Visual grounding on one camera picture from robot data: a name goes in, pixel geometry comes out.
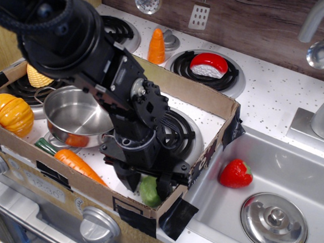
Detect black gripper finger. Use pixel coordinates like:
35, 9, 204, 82
114, 163, 141, 192
156, 173, 177, 201

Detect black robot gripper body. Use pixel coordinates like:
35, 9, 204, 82
99, 128, 193, 185

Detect green toy broccoli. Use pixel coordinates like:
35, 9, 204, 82
139, 176, 161, 207

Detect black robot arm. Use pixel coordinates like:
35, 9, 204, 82
0, 0, 188, 200

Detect stainless steel pot lid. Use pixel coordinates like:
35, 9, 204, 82
240, 193, 308, 243

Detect black front right burner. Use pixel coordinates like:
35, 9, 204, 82
102, 103, 207, 183

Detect black burner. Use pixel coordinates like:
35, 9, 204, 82
102, 16, 141, 53
165, 49, 246, 98
102, 103, 207, 183
1, 75, 66, 120

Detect grey oven knob right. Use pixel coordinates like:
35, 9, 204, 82
79, 206, 120, 243

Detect orange toy carrot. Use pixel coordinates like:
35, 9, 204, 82
35, 138, 108, 186

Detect red toy strawberry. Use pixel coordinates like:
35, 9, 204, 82
220, 159, 253, 189

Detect black rear right burner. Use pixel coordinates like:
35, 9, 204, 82
165, 49, 246, 98

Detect orange toy carrot tip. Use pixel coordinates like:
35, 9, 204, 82
147, 28, 165, 64

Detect grey sink basin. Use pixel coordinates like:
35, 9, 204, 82
187, 128, 324, 243

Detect brown cardboard fence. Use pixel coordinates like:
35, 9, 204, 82
0, 59, 243, 239

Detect red white toy sushi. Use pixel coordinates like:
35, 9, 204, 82
190, 52, 229, 79

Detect grey stove knob centre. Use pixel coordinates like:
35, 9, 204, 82
163, 29, 180, 52

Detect black rear left burner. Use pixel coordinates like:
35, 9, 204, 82
102, 16, 141, 53

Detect yellow toy corn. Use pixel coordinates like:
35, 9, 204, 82
26, 64, 54, 88

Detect orange toy pumpkin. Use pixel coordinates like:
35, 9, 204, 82
0, 93, 34, 137

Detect black front left burner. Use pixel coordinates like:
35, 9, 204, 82
1, 75, 66, 120

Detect silver hanging spatula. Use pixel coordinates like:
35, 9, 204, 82
188, 0, 211, 31

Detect silver hanging skimmer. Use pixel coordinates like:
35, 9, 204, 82
135, 0, 162, 15

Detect grey toy faucet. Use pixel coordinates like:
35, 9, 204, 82
297, 0, 324, 43

